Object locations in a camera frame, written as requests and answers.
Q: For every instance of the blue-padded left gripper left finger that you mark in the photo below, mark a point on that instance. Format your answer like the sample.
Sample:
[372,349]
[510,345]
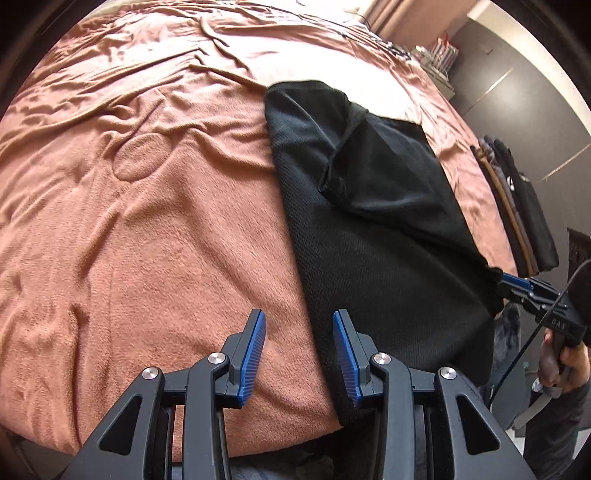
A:
[171,425]

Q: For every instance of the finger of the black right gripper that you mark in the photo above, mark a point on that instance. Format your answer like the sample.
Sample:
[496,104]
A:
[523,297]

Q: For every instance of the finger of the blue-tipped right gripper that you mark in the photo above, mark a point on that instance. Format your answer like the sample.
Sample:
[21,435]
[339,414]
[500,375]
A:
[529,285]

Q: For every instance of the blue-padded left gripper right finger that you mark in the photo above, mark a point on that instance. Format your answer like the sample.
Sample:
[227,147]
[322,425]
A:
[428,425]

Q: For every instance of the black mesh garment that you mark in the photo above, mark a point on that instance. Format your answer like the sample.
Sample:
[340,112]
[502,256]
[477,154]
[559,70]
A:
[377,230]

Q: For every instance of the stack of folded clothes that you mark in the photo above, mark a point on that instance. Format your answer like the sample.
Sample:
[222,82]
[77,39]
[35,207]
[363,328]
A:
[530,239]

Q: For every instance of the person's right hand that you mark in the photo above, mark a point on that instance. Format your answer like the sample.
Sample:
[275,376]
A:
[570,369]

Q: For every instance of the dark grey wardrobe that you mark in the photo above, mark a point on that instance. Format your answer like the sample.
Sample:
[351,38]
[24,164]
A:
[501,94]

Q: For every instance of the rust orange blanket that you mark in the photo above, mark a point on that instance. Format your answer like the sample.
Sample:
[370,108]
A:
[141,218]

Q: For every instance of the pink curtain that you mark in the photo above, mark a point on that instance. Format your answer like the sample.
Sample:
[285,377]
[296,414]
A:
[416,22]

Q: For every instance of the wire rack with items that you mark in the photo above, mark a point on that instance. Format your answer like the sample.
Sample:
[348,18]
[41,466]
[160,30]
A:
[438,60]

